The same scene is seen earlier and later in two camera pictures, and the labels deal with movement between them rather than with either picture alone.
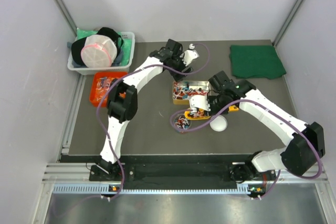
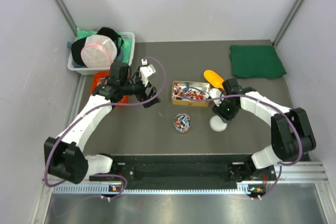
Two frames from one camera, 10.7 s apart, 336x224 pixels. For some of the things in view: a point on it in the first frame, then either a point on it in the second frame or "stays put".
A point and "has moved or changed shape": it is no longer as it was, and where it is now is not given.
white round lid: x=219 y=124 stays put
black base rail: x=168 y=168 stays put
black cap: x=77 y=45 stays put
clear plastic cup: x=182 y=125 stays put
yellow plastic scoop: x=201 y=114 has moved or changed shape
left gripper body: x=177 y=63 → x=137 y=89
